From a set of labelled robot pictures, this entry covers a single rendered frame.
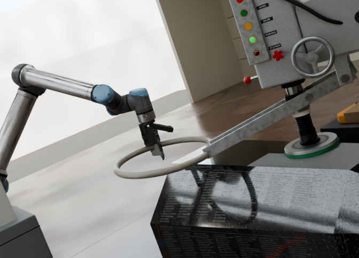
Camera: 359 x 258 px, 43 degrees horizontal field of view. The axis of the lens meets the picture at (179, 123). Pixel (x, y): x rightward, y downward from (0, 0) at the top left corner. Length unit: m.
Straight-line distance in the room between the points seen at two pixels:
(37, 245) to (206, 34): 8.70
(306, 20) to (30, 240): 1.55
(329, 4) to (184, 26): 8.63
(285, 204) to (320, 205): 0.16
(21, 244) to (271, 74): 1.36
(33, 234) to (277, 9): 1.48
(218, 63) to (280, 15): 8.94
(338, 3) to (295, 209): 0.73
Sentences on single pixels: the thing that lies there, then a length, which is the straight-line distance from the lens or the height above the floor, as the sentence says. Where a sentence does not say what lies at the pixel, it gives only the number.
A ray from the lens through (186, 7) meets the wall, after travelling 10.41.
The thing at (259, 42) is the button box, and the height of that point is 1.28.
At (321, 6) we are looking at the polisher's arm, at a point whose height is 1.34.
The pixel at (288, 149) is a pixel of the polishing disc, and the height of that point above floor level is 0.83.
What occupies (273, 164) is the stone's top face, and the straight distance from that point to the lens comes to 1.88.
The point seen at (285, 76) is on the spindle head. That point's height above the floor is 1.14.
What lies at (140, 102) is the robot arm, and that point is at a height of 1.17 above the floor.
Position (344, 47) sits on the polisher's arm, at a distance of 1.74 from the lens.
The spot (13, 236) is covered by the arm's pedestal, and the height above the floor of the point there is 0.80.
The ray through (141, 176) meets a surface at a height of 0.92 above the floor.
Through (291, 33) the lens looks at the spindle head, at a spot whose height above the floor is 1.28.
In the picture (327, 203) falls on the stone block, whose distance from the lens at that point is 1.64.
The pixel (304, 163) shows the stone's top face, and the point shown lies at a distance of 1.79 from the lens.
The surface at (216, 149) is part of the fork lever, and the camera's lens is 1.96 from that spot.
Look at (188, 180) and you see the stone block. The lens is 2.23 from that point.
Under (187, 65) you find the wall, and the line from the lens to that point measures 10.13.
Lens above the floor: 1.39
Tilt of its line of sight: 10 degrees down
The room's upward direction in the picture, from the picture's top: 19 degrees counter-clockwise
